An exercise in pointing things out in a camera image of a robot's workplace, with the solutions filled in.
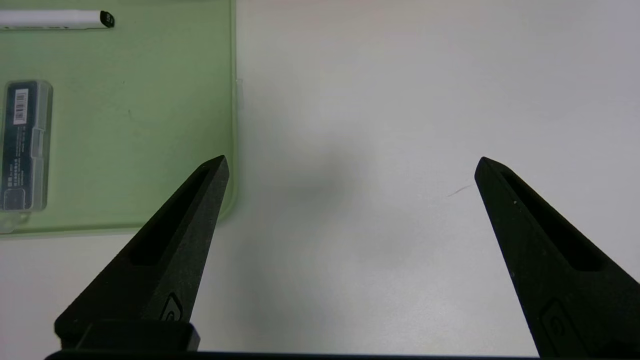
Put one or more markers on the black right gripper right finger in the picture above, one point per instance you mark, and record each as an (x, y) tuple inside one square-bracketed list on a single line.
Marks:
[(550, 270)]

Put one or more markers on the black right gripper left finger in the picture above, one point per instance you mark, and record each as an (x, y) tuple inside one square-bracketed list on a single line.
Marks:
[(165, 265)]

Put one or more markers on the clear plastic pencil lead case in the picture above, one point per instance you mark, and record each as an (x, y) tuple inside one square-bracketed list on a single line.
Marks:
[(25, 150)]

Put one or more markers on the light green plastic tray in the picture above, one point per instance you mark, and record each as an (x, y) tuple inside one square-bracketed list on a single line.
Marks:
[(125, 125)]

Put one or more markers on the white marker pen black caps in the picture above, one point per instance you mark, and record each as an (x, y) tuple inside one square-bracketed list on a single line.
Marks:
[(50, 20)]

